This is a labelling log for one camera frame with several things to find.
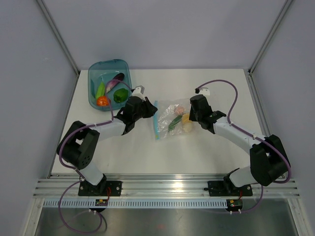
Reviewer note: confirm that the white toy garlic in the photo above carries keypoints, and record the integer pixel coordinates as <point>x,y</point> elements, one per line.
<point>187,127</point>

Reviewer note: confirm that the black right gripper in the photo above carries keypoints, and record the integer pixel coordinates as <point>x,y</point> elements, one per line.
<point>191,116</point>

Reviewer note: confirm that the clear zip top bag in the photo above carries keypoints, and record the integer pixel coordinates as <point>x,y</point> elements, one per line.
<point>165,115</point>

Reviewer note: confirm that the green toy bell pepper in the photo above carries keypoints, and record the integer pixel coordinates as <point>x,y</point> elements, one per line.
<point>121,95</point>

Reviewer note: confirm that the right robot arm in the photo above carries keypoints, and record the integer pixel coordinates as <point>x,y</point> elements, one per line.
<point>268,159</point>

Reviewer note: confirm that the purple toy eggplant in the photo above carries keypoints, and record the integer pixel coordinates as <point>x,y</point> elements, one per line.
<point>112,83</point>

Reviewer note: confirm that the aluminium mounting rail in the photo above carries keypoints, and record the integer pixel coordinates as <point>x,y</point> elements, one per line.
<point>187,186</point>

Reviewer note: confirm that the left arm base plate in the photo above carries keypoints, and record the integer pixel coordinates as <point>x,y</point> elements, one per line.
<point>111,188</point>

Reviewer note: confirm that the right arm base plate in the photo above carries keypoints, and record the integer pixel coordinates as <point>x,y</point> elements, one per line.
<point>219,188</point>

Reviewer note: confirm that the right aluminium frame post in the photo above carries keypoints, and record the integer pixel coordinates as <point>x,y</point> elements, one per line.
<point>270,35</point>

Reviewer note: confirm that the left aluminium frame post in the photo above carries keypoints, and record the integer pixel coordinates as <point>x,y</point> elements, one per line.
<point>52,25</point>

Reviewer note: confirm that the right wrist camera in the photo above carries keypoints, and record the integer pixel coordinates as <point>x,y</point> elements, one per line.
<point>203,91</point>

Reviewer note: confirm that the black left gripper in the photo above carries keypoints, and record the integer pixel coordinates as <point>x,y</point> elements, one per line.
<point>151,109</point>

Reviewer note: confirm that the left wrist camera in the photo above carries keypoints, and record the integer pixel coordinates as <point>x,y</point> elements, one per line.
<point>139,92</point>

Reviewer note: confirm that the white slotted cable duct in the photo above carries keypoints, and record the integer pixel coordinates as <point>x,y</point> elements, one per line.
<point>136,203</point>

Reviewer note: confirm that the pink toy egg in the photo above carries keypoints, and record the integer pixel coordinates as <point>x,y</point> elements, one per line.
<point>179,111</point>

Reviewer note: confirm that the yellow toy vegetable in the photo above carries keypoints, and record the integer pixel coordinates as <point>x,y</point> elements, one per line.
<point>185,119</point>

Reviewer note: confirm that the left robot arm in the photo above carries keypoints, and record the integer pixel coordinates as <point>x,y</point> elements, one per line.
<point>77,148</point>

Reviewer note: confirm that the dark green toy chili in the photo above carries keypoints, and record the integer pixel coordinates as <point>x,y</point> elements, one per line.
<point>174,122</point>

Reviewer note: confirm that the light green toy vegetable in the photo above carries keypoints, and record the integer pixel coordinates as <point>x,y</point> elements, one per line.
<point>100,90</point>

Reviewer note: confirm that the teal plastic bin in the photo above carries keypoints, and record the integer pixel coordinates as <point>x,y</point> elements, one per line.
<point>104,71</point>

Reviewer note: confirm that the aluminium frame post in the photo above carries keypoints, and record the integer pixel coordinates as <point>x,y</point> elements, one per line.
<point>52,25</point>
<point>270,35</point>

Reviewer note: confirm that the orange toy pumpkin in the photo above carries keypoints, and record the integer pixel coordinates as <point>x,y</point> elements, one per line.
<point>103,101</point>

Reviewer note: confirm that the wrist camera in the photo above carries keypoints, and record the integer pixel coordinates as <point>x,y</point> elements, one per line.
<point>203,91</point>
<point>139,92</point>

